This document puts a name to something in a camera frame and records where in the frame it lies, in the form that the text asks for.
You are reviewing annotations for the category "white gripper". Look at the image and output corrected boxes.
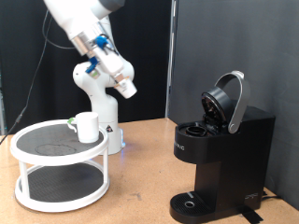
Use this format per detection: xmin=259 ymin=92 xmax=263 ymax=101
xmin=89 ymin=46 xmax=127 ymax=85

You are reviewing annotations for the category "white mug green taped handle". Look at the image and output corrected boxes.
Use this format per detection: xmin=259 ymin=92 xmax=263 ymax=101
xmin=66 ymin=111 xmax=101 ymax=144

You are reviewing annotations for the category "black Keurig coffee machine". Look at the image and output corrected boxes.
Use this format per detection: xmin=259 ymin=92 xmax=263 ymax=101
xmin=169 ymin=70 xmax=277 ymax=224

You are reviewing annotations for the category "white two-tier turntable stand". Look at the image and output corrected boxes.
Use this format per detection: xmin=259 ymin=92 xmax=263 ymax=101
xmin=9 ymin=119 xmax=110 ymax=214

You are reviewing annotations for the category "wrist camera blue mount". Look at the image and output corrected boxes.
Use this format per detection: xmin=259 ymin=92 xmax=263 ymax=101
xmin=84 ymin=56 xmax=101 ymax=78

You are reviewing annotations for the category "large blue cable clip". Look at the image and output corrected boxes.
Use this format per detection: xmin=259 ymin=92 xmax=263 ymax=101
xmin=93 ymin=35 xmax=109 ymax=49

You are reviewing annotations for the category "long black camera cable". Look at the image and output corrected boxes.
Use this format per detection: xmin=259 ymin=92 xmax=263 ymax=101
xmin=0 ymin=8 xmax=77 ymax=146

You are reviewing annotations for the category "grey metal frame bar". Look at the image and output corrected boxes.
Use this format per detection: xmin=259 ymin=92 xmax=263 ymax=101
xmin=0 ymin=69 xmax=7 ymax=136

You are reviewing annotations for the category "black power cord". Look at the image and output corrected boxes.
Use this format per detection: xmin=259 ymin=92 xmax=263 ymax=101
xmin=262 ymin=189 xmax=283 ymax=201

